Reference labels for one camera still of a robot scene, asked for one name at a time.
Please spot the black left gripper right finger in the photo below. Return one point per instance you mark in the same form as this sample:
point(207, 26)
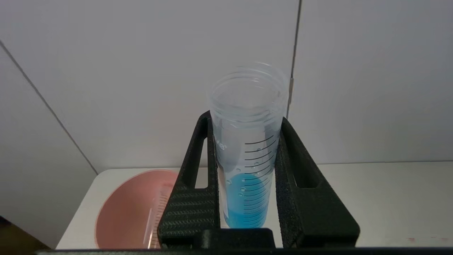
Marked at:
point(308, 198)

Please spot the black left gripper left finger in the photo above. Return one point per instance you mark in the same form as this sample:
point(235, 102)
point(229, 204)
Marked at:
point(193, 198)

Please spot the test tube with blue pigment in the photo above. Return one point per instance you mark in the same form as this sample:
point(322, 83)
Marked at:
point(247, 148)

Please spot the pink bowl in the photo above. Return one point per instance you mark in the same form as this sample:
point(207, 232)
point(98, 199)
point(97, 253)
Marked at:
point(131, 212)

